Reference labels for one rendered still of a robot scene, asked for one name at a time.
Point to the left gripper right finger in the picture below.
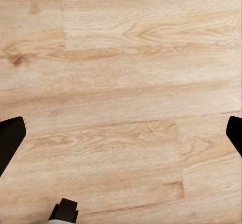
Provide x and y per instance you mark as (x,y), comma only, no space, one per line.
(234,132)

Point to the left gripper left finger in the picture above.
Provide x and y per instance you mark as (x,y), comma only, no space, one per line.
(12,133)

